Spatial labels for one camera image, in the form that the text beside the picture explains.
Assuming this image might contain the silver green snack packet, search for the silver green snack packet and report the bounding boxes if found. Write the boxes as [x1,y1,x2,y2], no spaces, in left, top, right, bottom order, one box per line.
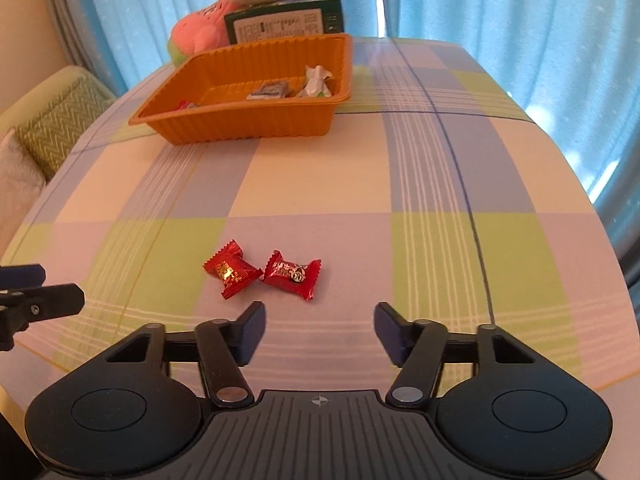
[294,63,335,99]

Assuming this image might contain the pink plush toy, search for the pink plush toy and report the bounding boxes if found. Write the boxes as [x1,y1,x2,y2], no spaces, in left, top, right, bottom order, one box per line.
[167,0,239,67]

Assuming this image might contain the green zigzag pillow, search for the green zigzag pillow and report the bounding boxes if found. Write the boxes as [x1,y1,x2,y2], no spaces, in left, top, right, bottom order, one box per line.
[14,77,115,180]

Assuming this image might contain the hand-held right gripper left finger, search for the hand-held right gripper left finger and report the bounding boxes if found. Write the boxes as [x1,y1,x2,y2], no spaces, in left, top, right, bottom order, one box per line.
[104,301,267,407]

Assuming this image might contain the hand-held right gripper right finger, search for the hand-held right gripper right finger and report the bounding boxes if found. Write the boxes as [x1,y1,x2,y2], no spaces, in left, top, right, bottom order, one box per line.
[375,302,537,407]

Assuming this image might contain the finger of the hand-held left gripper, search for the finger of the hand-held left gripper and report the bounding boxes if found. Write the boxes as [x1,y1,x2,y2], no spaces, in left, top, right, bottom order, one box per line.
[0,283,85,352]
[0,263,47,290]

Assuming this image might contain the red candy white print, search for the red candy white print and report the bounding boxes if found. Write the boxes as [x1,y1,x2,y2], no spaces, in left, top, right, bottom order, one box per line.
[258,248,323,302]

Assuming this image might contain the red candy gold print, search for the red candy gold print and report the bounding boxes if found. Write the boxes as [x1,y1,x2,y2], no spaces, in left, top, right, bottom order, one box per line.
[202,238,265,301]

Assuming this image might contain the dark green box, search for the dark green box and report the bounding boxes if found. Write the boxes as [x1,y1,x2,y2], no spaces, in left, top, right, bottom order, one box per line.
[223,0,345,47]

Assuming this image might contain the grey snack packet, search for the grey snack packet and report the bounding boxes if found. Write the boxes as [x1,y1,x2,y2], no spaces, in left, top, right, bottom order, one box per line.
[245,79,289,101]

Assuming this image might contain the orange plastic tray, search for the orange plastic tray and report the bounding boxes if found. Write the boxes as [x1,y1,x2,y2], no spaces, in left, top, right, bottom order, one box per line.
[128,33,355,147]

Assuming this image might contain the white pillow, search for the white pillow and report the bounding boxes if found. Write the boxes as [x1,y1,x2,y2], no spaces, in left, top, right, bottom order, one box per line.
[0,128,47,249]

